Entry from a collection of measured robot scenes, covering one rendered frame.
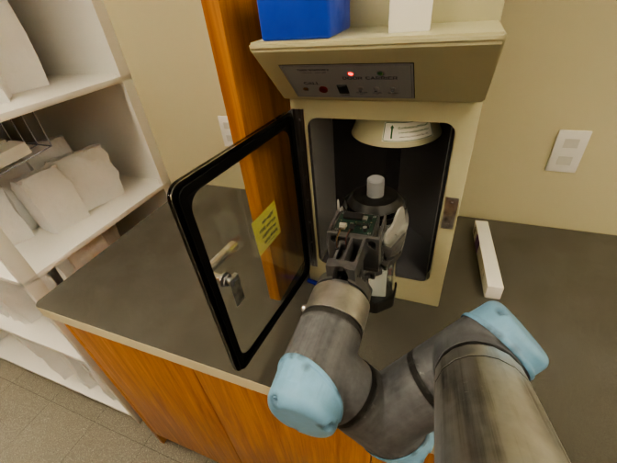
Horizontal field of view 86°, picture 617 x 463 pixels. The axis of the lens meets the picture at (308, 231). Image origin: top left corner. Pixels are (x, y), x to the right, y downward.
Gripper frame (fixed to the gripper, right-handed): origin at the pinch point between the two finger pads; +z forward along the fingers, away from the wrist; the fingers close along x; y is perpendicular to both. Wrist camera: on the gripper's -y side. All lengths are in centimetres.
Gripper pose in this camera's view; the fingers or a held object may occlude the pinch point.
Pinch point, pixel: (374, 215)
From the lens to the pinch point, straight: 58.7
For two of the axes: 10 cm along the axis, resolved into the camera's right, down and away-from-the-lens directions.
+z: 3.4, -6.4, 6.9
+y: -1.1, -7.6, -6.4
